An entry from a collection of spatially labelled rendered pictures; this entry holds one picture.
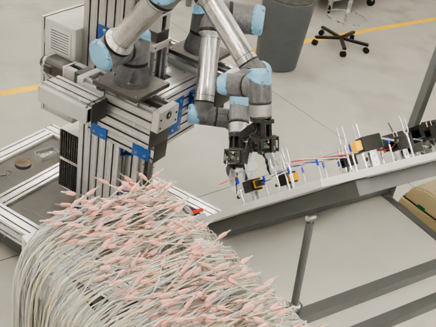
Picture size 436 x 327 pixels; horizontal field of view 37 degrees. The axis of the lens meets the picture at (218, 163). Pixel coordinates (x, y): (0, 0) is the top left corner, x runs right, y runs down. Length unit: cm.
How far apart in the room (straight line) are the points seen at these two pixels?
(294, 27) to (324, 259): 343
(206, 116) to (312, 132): 261
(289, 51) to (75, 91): 330
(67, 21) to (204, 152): 179
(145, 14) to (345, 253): 116
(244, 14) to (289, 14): 309
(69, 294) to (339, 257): 146
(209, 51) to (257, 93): 47
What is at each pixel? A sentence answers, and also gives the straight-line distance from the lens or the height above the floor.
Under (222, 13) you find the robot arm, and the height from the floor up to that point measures 159.
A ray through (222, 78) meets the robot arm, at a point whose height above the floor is 144.
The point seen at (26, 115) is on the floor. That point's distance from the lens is 473.
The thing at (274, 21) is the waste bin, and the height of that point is 45.
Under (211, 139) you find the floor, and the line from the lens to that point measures 464.
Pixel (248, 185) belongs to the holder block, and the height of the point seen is 111.
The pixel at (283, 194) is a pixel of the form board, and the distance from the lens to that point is 158.
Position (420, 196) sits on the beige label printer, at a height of 81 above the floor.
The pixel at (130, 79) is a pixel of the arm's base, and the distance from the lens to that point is 261.
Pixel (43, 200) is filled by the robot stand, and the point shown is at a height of 21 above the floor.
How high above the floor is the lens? 236
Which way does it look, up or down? 33 degrees down
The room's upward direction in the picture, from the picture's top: 10 degrees clockwise
